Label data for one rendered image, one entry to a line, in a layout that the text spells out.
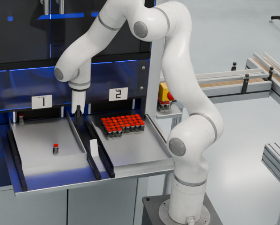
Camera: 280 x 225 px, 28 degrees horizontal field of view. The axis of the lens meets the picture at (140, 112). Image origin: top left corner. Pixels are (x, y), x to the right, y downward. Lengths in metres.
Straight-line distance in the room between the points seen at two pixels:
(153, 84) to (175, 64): 0.74
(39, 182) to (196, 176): 0.62
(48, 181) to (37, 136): 0.31
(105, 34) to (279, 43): 4.16
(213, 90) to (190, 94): 1.01
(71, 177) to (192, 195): 0.50
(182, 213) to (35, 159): 0.62
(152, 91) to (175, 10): 0.79
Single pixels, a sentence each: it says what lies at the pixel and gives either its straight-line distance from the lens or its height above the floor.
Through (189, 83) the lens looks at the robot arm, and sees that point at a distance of 1.80.
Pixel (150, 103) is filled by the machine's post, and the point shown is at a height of 0.95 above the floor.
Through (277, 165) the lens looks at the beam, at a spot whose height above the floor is 0.50.
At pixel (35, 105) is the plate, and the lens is 2.40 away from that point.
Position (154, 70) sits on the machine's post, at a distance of 2.48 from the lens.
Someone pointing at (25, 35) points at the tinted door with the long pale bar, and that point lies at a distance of 2.26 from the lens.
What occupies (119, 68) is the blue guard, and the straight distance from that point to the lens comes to 2.42.
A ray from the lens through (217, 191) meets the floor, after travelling 3.65.
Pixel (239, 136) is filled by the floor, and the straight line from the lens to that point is 4.24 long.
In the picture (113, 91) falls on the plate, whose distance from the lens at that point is 2.46.
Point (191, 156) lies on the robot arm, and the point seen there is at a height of 1.20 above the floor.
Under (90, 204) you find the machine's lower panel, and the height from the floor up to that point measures 0.41.
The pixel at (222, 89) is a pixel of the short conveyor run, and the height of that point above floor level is 0.92.
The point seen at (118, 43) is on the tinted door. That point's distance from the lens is 2.37.
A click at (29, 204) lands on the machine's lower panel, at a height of 0.47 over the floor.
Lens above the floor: 2.22
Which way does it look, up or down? 31 degrees down
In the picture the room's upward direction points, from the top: 5 degrees clockwise
